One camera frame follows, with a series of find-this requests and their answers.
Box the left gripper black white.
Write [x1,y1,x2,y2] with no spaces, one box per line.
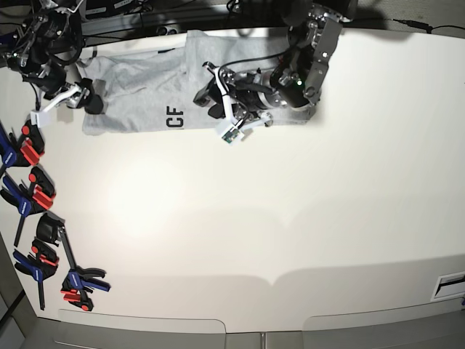
[193,61,273,127]

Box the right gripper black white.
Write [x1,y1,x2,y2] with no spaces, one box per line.
[57,78,104,115]

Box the grey T-shirt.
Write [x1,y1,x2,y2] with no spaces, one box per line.
[78,29,317,136]

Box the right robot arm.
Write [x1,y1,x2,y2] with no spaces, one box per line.
[1,1,104,115]

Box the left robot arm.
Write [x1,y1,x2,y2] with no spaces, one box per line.
[193,1,357,131]

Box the top bar clamp blue red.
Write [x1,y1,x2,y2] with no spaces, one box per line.
[1,116,45,177]

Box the long bar clamp blue red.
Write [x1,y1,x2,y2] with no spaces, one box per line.
[36,213,110,312]

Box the white label plate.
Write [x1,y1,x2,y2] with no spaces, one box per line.
[431,272,464,302]

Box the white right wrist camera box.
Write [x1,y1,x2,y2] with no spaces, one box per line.
[30,111,52,128]

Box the aluminium frame rail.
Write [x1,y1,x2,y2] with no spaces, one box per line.
[82,12,185,36]

